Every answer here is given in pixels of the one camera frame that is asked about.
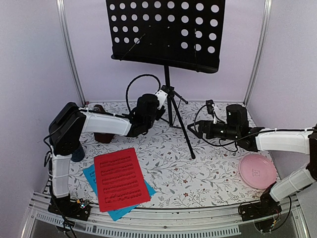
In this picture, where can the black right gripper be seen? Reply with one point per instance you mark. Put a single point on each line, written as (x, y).
(202, 124)

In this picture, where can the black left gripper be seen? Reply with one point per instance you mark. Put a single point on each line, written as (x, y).
(162, 113)

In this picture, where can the red sheet music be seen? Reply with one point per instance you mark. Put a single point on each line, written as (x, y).
(119, 179)

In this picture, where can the black music stand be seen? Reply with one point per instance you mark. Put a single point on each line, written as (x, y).
(173, 33)

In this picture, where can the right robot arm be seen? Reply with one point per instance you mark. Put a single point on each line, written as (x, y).
(236, 129)

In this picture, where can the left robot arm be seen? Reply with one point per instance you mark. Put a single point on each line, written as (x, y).
(64, 139)

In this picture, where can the brown wooden metronome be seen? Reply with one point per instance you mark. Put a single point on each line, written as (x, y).
(100, 135)

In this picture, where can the pink plastic plate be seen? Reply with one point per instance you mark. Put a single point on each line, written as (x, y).
(257, 171)

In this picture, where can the dark blue mug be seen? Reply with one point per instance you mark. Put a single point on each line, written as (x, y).
(78, 155)

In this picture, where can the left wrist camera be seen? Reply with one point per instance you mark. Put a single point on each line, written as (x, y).
(162, 95)

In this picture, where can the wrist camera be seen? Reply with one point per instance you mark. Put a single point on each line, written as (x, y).
(162, 95)
(211, 110)

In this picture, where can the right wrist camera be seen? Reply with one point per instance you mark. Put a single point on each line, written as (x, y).
(211, 110)

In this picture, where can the front aluminium rail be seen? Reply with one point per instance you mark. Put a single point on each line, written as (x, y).
(210, 222)

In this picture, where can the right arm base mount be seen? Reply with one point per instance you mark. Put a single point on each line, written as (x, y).
(252, 211)

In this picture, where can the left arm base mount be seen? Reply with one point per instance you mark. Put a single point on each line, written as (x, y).
(69, 209)

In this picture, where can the right aluminium frame post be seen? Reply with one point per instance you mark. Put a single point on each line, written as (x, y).
(259, 51)

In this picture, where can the aluminium frame post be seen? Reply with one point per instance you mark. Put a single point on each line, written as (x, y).
(60, 4)
(259, 51)

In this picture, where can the left aluminium frame post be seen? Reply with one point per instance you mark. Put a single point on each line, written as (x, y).
(60, 4)

